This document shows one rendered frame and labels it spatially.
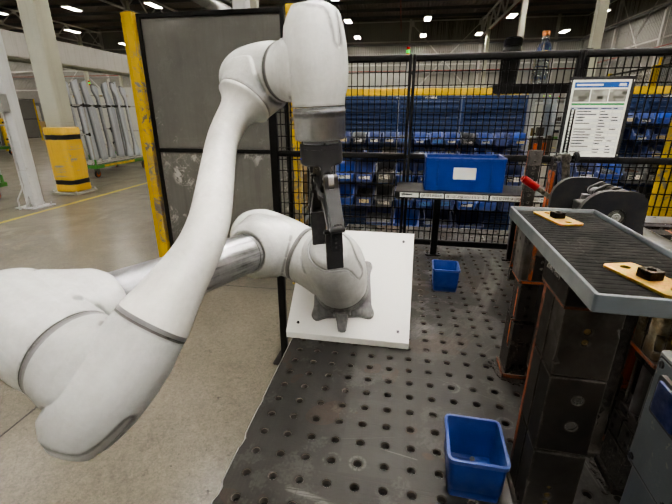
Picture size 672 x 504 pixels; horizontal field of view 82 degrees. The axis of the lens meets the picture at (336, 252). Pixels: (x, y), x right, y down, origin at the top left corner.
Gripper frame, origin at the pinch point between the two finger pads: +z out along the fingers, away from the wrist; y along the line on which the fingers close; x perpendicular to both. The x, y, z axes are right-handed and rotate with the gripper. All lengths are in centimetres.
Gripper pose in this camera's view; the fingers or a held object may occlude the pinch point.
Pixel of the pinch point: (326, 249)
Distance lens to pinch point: 76.0
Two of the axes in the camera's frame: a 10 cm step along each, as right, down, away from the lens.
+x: -9.7, 1.3, -2.1
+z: 0.4, 9.3, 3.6
